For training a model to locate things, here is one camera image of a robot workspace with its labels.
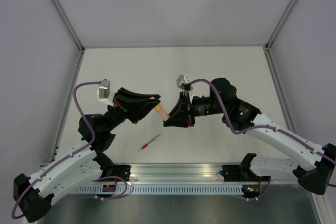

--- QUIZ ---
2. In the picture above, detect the white slotted cable duct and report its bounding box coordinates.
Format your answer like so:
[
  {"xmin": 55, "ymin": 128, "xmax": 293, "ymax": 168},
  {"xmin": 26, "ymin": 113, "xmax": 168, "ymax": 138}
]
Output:
[{"xmin": 71, "ymin": 183, "xmax": 244, "ymax": 195}]

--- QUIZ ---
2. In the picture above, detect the left side table rail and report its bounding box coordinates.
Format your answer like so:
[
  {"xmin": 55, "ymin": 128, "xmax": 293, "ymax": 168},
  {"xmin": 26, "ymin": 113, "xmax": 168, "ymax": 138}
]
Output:
[{"xmin": 48, "ymin": 48, "xmax": 86, "ymax": 162}]

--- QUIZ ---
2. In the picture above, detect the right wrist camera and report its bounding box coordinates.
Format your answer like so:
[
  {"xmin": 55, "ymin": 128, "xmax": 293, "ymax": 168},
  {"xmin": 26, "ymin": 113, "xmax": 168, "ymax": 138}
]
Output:
[{"xmin": 176, "ymin": 74, "xmax": 194, "ymax": 102}]

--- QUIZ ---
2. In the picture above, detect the table rail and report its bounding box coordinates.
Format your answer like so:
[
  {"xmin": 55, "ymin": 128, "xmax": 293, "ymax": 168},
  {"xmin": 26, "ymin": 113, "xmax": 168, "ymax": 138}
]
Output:
[
  {"xmin": 263, "ymin": 46, "xmax": 297, "ymax": 133},
  {"xmin": 48, "ymin": 48, "xmax": 86, "ymax": 162}
]

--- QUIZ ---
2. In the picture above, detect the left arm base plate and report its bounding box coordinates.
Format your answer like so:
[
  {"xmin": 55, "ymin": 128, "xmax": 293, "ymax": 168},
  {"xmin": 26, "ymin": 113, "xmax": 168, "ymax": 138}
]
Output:
[{"xmin": 104, "ymin": 165, "xmax": 131, "ymax": 182}]

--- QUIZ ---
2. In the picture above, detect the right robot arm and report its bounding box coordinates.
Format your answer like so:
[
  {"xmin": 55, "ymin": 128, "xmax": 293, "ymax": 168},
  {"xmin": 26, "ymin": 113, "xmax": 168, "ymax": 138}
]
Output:
[{"xmin": 163, "ymin": 75, "xmax": 335, "ymax": 195}]

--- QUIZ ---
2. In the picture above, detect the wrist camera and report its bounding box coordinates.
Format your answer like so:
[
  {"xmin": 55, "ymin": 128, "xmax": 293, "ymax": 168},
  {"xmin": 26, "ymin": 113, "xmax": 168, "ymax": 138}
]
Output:
[
  {"xmin": 176, "ymin": 74, "xmax": 194, "ymax": 102},
  {"xmin": 97, "ymin": 79, "xmax": 115, "ymax": 106}
]

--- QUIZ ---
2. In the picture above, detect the left frame post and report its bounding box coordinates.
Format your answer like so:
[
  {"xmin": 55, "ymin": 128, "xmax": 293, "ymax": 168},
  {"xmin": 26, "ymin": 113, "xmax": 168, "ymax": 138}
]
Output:
[{"xmin": 50, "ymin": 0, "xmax": 85, "ymax": 53}]

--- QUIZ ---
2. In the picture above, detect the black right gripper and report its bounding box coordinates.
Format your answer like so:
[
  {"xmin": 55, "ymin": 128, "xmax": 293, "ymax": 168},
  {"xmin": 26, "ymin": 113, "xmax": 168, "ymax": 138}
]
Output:
[{"xmin": 163, "ymin": 90, "xmax": 226, "ymax": 127}]

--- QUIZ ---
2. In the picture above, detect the pencil shaped pink pen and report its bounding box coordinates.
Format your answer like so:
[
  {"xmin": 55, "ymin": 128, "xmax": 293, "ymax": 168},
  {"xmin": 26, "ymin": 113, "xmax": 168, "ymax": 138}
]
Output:
[{"xmin": 157, "ymin": 109, "xmax": 170, "ymax": 122}]

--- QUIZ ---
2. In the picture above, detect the frame post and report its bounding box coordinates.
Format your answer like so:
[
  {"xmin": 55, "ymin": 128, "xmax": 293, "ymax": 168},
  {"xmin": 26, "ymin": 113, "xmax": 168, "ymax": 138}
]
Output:
[
  {"xmin": 265, "ymin": 0, "xmax": 298, "ymax": 51},
  {"xmin": 50, "ymin": 0, "xmax": 85, "ymax": 53}
]

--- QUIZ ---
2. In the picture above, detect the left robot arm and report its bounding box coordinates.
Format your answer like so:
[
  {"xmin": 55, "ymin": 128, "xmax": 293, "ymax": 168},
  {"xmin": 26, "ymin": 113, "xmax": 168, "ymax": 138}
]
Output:
[{"xmin": 12, "ymin": 80, "xmax": 160, "ymax": 223}]

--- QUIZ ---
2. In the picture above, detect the right frame post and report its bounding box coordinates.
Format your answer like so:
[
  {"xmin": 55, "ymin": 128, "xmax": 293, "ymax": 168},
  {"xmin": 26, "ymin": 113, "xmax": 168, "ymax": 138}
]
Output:
[{"xmin": 265, "ymin": 0, "xmax": 298, "ymax": 51}]

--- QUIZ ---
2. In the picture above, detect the right side table rail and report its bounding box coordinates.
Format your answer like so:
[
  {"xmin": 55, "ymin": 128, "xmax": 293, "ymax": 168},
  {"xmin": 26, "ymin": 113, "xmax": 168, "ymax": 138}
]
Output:
[{"xmin": 263, "ymin": 46, "xmax": 297, "ymax": 133}]

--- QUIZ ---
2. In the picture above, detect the red thin pen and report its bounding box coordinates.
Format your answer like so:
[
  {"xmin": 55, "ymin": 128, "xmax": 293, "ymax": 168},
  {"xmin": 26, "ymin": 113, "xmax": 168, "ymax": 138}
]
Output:
[{"xmin": 138, "ymin": 134, "xmax": 161, "ymax": 152}]

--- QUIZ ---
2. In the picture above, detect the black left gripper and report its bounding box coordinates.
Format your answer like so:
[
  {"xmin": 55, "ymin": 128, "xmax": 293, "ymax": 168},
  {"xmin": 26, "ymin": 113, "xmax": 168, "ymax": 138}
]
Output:
[{"xmin": 106, "ymin": 88, "xmax": 163, "ymax": 133}]

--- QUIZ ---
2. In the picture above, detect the small orange cap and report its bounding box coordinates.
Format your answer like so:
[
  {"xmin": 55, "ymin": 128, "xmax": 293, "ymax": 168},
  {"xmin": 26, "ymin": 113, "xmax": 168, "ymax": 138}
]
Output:
[{"xmin": 150, "ymin": 97, "xmax": 163, "ymax": 112}]

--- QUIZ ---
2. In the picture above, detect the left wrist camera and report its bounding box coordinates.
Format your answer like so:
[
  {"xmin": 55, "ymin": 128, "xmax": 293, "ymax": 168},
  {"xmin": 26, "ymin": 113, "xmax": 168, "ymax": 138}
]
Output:
[{"xmin": 97, "ymin": 79, "xmax": 115, "ymax": 106}]

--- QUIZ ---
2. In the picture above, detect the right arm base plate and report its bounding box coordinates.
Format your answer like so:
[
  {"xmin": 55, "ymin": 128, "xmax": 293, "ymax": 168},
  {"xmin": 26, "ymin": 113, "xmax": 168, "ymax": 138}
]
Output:
[{"xmin": 219, "ymin": 165, "xmax": 270, "ymax": 182}]

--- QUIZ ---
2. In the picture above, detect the aluminium front rail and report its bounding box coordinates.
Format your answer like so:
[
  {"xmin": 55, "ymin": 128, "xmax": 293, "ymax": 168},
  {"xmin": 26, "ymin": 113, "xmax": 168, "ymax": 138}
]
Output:
[{"xmin": 116, "ymin": 163, "xmax": 258, "ymax": 184}]

